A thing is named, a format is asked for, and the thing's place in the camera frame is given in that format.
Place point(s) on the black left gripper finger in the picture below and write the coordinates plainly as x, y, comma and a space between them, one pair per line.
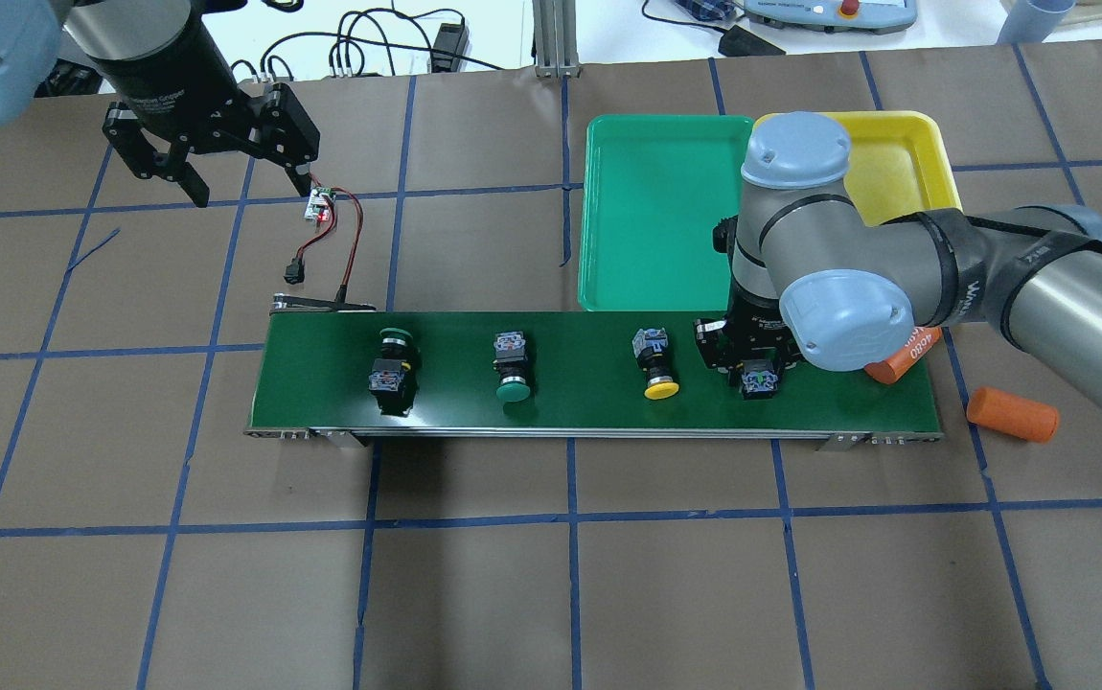
126, 136
285, 134

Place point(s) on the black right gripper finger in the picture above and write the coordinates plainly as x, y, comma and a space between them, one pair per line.
713, 347

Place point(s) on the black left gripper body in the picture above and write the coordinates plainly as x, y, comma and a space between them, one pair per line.
166, 70

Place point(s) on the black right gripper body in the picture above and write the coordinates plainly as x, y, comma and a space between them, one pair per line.
752, 324

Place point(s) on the yellow mushroom push button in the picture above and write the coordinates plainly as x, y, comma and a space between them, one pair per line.
760, 378

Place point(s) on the yellow push button switch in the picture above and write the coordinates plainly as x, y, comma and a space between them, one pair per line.
652, 352

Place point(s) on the green push button switch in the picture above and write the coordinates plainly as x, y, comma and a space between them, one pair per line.
513, 365

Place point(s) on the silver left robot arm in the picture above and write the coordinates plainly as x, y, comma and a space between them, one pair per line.
177, 93

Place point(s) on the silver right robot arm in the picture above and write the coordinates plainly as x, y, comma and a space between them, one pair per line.
810, 281

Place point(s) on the small motor controller board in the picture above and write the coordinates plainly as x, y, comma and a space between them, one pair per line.
321, 205

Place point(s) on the green plastic tray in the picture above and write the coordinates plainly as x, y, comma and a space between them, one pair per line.
656, 185

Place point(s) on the yellow plastic tray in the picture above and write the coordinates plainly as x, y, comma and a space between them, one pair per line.
883, 165

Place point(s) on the plain orange cylinder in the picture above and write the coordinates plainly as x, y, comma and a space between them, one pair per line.
1023, 418

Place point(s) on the green conveyor belt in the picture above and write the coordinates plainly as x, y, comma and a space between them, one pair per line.
313, 381

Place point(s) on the grey teach pendant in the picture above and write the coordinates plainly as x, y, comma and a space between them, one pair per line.
834, 17

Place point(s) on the aluminium frame post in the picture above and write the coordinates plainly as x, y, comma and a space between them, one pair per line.
555, 49

